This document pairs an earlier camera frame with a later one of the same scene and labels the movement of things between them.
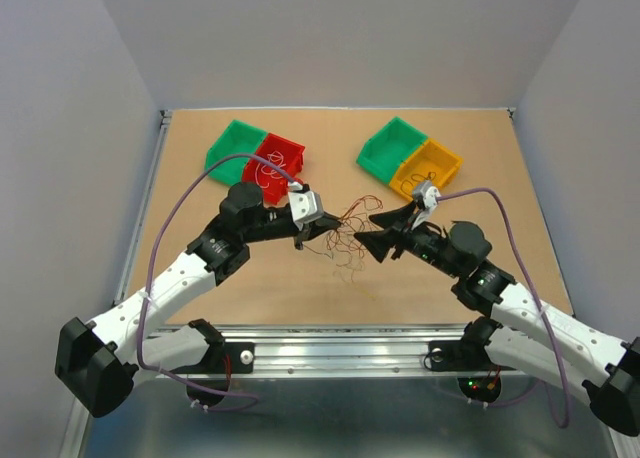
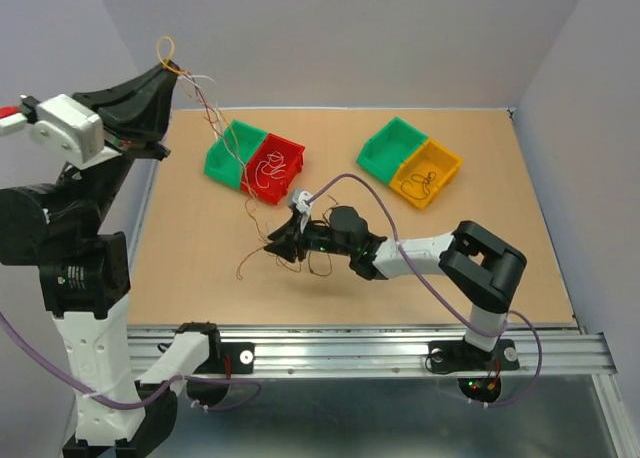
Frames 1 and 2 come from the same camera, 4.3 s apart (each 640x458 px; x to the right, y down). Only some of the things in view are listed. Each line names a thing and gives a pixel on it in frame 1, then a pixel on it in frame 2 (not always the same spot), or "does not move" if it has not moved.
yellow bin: x=432 y=162 does not move
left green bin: x=239 y=139 does not move
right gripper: x=381 y=241 -> x=285 y=244
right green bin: x=388 y=147 does not move
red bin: x=286 y=155 does not move
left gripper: x=313 y=228 -> x=148 y=96
